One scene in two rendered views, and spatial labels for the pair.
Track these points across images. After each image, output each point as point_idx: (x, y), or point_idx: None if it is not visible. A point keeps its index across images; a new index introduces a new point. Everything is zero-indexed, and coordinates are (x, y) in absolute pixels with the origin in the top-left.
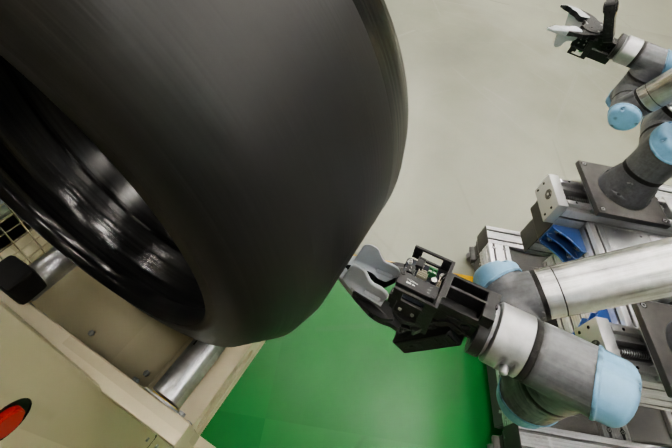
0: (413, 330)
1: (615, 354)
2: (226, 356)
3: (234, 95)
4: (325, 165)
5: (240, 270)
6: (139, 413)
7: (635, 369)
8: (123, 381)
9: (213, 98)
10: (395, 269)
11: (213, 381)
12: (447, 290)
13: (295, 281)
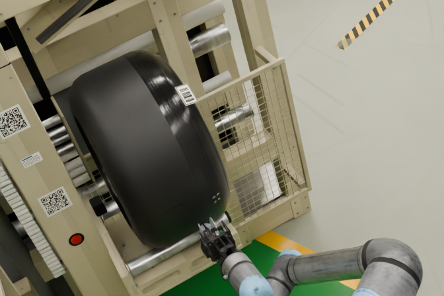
0: (211, 258)
1: None
2: (164, 266)
3: (119, 153)
4: (146, 173)
5: (123, 198)
6: (115, 264)
7: (261, 285)
8: (115, 252)
9: (115, 154)
10: None
11: (153, 274)
12: (216, 238)
13: (140, 207)
